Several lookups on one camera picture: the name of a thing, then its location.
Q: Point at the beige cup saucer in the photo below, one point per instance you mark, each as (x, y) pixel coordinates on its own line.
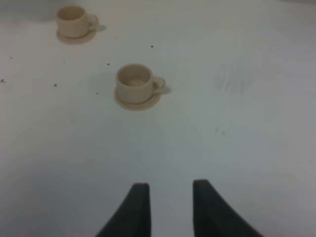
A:
(155, 98)
(74, 41)

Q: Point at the far beige teacup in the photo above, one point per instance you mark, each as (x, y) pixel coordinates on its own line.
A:
(74, 22)

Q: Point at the near beige cup saucer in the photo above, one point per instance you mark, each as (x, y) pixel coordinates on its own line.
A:
(155, 98)

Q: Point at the beige teacup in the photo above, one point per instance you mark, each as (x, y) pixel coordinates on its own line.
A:
(74, 22)
(136, 84)

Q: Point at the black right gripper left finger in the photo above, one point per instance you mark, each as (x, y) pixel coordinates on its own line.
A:
(133, 217)

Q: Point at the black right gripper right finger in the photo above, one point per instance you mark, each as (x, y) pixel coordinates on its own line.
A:
(213, 217)

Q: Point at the far beige cup saucer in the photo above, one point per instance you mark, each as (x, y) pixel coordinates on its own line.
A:
(74, 41)

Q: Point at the near beige teacup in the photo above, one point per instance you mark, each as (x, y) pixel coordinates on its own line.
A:
(136, 84)

